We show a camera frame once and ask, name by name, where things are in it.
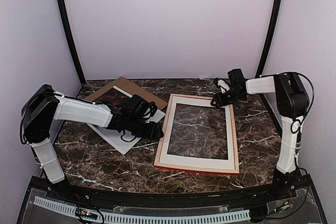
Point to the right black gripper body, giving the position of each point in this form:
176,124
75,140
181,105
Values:
231,99

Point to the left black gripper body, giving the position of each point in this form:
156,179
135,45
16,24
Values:
137,130

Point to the white photo mat board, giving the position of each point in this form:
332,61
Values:
199,159

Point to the red wooden picture frame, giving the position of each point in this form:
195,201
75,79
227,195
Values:
235,142

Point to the clear plastic sheet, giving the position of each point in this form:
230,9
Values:
199,132

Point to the autumn forest photo print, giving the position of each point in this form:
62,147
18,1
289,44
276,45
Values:
122,142

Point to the brown cardboard backing board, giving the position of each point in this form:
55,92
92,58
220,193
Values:
130,88

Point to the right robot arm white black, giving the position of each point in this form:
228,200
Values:
292,103

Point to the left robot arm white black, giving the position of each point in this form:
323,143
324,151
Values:
47,105

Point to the small circuit board with led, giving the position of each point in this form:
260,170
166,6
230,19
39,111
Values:
85,213

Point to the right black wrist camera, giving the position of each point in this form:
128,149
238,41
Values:
236,77

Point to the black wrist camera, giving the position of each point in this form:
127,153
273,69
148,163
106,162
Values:
236,77
138,105

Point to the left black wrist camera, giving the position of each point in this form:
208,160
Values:
138,105

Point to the black front mounting rail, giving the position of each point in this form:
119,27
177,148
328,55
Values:
255,197

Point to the black right corner post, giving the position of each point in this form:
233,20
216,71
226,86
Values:
269,37

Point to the black corner post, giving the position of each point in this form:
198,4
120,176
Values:
269,37
70,41

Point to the black left corner post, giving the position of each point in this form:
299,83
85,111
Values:
70,41

